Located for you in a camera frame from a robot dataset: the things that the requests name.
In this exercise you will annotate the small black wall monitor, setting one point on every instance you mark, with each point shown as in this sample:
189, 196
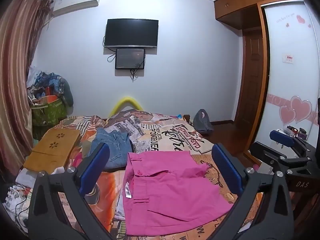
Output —
130, 58

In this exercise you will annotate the wooden lap desk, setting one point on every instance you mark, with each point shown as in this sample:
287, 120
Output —
51, 150

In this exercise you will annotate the green patterned bag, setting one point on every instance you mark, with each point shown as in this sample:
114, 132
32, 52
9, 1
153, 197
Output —
47, 111

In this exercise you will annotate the white printed cloth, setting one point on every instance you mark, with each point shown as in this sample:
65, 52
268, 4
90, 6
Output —
17, 200

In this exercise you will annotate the pile of clothes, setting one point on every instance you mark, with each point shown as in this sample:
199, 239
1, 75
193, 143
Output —
48, 85

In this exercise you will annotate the striped brown curtain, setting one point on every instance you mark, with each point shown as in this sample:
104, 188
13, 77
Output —
17, 62

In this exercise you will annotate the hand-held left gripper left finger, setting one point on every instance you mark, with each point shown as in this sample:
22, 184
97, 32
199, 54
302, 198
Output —
96, 170

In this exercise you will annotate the pink heart sticker pair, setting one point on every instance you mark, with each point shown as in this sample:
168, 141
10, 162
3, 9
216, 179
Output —
296, 110

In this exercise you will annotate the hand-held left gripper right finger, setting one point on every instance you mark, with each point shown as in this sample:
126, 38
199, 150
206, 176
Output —
226, 172

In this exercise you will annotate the yellow foam tube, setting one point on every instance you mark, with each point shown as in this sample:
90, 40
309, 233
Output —
126, 103

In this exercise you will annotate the black wall television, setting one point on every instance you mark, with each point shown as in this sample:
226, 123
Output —
131, 33

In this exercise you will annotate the blue denim jeans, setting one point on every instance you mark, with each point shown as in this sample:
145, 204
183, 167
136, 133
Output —
112, 147

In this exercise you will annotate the white label sticker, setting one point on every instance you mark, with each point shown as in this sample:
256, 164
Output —
288, 58

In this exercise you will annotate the wooden overhead cabinet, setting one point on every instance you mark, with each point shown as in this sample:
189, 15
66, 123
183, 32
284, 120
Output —
237, 5

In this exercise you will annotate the pink pants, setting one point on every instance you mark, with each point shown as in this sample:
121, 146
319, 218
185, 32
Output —
162, 185

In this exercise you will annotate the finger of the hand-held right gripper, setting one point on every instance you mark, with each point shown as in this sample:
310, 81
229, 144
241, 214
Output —
265, 152
281, 137

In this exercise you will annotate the grey backpack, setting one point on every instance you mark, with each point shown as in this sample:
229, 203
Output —
202, 122

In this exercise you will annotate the white wardrobe sliding door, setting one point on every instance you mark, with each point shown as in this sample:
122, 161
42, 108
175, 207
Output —
290, 80

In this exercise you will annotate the printed blanket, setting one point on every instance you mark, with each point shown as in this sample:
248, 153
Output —
172, 132

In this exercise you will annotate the white air conditioner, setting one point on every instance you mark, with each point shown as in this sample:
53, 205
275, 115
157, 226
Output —
75, 2

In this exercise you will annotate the brown wooden door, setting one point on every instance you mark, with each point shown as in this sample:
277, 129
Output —
251, 80

